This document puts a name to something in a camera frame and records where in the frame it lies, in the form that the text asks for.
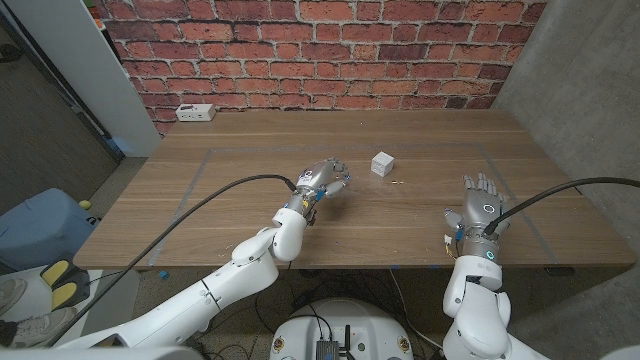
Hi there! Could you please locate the black object with yellow pads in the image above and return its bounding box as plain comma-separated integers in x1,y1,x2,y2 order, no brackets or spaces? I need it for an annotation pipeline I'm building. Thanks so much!
39,258,84,311

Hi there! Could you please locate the red brick printed backdrop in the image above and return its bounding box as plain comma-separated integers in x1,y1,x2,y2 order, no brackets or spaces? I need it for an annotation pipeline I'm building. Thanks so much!
92,0,549,136

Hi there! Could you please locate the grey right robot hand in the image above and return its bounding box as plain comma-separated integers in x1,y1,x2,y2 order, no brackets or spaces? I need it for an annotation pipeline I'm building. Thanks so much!
443,173,512,261

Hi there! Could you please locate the black metal door frame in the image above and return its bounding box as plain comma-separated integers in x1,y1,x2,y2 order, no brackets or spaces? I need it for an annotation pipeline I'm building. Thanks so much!
0,9,126,164

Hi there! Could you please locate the white floor cable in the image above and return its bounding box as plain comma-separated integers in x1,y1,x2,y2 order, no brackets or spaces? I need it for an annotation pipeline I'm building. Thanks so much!
388,268,446,351

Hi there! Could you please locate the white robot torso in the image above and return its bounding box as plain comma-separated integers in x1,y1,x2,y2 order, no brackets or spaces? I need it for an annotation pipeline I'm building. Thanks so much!
268,298,415,360

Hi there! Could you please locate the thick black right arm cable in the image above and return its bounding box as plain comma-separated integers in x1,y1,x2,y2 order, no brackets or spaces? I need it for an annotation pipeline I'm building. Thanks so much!
484,176,640,237

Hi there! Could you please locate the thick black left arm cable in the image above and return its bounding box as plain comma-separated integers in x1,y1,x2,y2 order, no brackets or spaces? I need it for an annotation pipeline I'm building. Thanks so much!
43,173,299,348

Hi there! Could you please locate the white partition panel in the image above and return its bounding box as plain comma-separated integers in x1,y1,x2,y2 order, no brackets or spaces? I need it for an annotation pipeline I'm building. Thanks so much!
7,0,162,159

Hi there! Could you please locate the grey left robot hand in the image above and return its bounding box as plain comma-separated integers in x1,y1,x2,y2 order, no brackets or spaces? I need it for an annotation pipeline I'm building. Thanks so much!
284,157,351,219

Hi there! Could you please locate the white sneaker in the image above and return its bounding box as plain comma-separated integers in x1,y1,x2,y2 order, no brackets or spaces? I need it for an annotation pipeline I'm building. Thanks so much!
9,306,79,349
0,277,29,314

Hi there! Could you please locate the small grey electronics box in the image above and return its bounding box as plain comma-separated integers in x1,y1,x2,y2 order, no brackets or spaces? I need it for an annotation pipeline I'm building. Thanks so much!
314,339,340,360

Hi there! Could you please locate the small white box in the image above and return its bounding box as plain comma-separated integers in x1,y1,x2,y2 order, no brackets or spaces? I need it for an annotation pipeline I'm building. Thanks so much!
370,151,396,178

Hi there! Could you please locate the white power strip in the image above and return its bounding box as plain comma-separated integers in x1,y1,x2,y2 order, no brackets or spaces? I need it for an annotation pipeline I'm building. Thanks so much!
174,103,217,123

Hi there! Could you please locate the white floor platform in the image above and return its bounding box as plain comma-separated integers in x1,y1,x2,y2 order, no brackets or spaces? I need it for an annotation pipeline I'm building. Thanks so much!
0,264,142,337

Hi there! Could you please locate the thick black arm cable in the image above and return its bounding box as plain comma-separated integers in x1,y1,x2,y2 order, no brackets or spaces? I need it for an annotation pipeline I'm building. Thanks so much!
43,173,299,348
484,176,640,237

